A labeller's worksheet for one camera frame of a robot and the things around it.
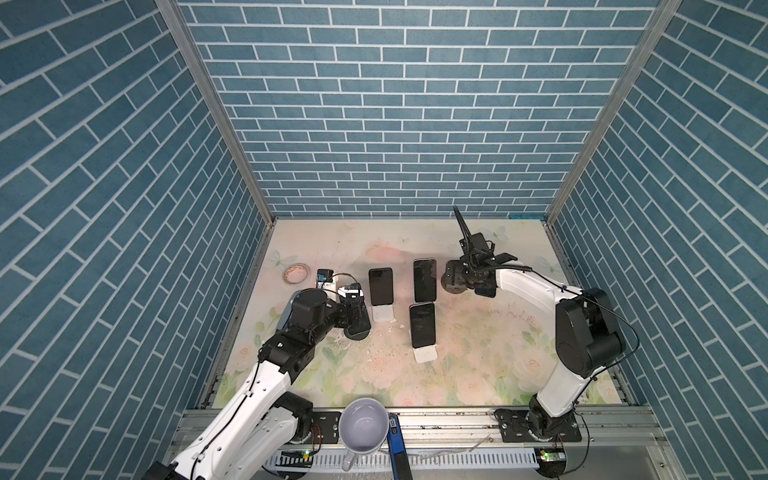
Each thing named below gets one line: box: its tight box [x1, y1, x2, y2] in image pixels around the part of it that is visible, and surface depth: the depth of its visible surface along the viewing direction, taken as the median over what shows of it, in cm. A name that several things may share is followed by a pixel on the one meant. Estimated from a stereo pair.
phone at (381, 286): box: [368, 267, 394, 306], surface depth 92 cm
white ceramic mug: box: [338, 397, 389, 472], surface depth 73 cm
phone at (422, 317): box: [409, 303, 436, 348], surface depth 82 cm
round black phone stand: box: [344, 321, 371, 341], surface depth 87 cm
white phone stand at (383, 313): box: [372, 304, 397, 323], surface depth 95 cm
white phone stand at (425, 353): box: [412, 344, 438, 363], surface depth 86 cm
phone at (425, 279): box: [413, 258, 437, 302], surface depth 92 cm
